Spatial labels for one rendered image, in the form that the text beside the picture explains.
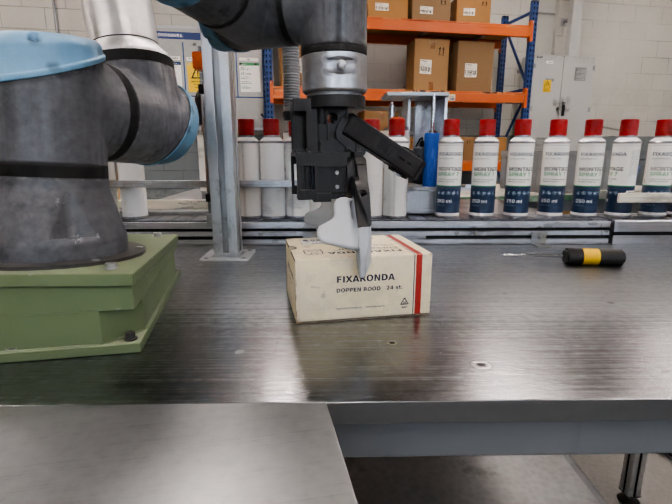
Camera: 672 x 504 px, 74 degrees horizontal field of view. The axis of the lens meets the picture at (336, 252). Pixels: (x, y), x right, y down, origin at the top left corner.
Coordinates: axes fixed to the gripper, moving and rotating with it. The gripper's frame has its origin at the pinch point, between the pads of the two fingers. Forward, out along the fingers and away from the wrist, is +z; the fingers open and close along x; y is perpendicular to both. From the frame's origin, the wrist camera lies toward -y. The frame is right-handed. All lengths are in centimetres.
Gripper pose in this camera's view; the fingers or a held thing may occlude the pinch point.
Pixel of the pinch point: (353, 262)
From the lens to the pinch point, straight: 57.1
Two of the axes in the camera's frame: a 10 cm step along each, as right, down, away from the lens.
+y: -9.8, 0.6, -1.8
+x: 1.9, 2.2, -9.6
